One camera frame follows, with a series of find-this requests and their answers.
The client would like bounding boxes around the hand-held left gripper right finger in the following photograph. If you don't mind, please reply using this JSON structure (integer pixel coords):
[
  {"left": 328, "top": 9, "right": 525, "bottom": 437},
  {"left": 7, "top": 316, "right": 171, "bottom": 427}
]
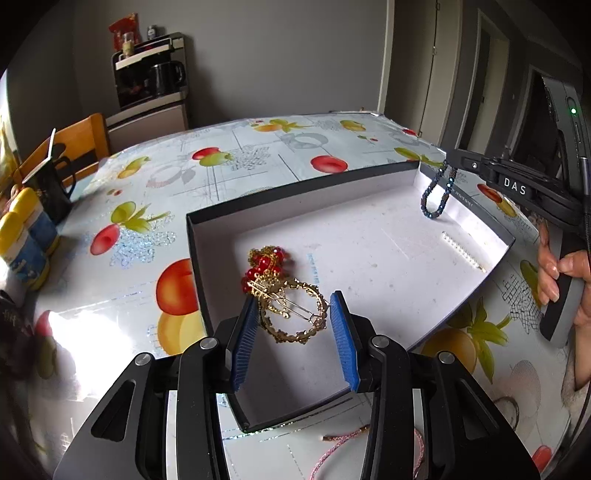
[{"left": 329, "top": 291, "right": 541, "bottom": 480}]

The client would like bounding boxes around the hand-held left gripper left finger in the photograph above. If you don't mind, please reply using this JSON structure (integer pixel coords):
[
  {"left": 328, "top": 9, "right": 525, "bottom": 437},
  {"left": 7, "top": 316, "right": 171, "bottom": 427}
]
[{"left": 53, "top": 294, "right": 262, "bottom": 480}]

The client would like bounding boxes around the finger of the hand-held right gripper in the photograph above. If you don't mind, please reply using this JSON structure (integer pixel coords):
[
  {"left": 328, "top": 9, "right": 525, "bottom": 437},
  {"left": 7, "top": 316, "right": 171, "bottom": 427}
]
[{"left": 444, "top": 148, "right": 488, "bottom": 184}]

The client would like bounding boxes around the gold ring hair clip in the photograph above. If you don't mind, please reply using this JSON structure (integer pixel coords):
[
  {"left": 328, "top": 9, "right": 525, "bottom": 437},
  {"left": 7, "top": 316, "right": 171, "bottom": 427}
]
[{"left": 259, "top": 277, "right": 331, "bottom": 345}]

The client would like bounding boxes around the dark blue bead bracelet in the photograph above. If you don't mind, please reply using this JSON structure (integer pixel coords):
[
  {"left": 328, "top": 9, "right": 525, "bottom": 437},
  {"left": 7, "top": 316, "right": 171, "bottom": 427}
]
[{"left": 420, "top": 161, "right": 459, "bottom": 217}]

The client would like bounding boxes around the black shallow cardboard box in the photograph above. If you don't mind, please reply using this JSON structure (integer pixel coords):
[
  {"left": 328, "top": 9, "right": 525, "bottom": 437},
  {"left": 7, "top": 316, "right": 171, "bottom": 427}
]
[{"left": 185, "top": 159, "right": 516, "bottom": 433}]

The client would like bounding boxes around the person's right forearm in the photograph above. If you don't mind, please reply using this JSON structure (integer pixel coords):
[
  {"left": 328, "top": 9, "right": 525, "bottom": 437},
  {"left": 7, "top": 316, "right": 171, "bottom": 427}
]
[{"left": 560, "top": 323, "right": 591, "bottom": 416}]

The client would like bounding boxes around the red bead jewelry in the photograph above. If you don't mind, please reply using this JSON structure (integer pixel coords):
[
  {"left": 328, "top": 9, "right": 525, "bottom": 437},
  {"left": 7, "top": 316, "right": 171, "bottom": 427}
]
[{"left": 241, "top": 247, "right": 290, "bottom": 294}]

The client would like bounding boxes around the person's right hand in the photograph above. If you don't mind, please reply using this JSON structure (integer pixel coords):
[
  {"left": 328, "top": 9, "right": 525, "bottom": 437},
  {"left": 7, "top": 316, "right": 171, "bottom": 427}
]
[{"left": 537, "top": 222, "right": 591, "bottom": 329}]

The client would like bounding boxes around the pearl hair clip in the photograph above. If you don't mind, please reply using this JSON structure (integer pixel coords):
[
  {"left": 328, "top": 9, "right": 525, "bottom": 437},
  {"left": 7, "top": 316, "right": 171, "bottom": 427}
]
[{"left": 441, "top": 231, "right": 488, "bottom": 274}]

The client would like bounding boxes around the white door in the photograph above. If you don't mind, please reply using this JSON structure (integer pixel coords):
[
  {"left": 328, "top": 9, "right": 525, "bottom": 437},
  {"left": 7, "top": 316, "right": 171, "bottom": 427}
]
[{"left": 416, "top": 0, "right": 472, "bottom": 144}]

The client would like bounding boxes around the dark cloth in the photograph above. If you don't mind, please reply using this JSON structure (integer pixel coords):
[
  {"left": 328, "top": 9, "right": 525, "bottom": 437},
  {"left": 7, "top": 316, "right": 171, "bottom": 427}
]
[{"left": 0, "top": 291, "right": 54, "bottom": 480}]

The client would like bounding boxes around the yellow lid container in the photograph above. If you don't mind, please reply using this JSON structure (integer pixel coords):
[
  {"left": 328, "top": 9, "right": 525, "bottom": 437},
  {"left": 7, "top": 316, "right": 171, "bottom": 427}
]
[
  {"left": 10, "top": 187, "right": 61, "bottom": 257},
  {"left": 0, "top": 210, "right": 51, "bottom": 291}
]

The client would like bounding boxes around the grey cabinet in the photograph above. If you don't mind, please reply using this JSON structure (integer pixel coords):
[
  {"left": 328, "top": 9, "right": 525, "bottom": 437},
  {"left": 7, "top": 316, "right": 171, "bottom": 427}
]
[{"left": 105, "top": 99, "right": 190, "bottom": 154}]

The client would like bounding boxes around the black mug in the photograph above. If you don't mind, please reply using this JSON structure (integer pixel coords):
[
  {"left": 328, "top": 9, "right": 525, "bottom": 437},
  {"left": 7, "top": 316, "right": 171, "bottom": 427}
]
[{"left": 34, "top": 144, "right": 77, "bottom": 225}]

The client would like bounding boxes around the wooden chair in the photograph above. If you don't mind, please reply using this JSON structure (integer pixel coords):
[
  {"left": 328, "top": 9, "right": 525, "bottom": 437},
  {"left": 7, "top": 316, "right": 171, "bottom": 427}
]
[{"left": 14, "top": 113, "right": 112, "bottom": 195}]

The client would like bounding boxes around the white card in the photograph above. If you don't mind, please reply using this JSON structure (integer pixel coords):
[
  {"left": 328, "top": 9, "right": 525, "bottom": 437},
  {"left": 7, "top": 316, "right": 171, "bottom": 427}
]
[{"left": 21, "top": 128, "right": 57, "bottom": 184}]

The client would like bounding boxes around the black shelf unit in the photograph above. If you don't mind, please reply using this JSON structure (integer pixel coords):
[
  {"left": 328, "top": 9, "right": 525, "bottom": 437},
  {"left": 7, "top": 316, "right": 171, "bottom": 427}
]
[{"left": 111, "top": 32, "right": 188, "bottom": 112}]

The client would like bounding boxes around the red snack packet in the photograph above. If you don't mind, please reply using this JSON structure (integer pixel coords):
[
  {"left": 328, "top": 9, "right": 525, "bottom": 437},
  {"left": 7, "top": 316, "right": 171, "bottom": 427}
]
[{"left": 108, "top": 13, "right": 140, "bottom": 51}]

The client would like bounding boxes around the black cable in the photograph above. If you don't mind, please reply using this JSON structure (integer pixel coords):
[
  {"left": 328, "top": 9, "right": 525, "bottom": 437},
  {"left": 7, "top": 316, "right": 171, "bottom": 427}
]
[{"left": 570, "top": 157, "right": 591, "bottom": 444}]

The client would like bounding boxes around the pink cord necklace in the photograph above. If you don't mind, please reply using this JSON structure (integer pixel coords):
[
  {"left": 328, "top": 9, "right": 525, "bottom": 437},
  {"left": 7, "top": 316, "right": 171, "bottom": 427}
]
[{"left": 309, "top": 425, "right": 426, "bottom": 480}]

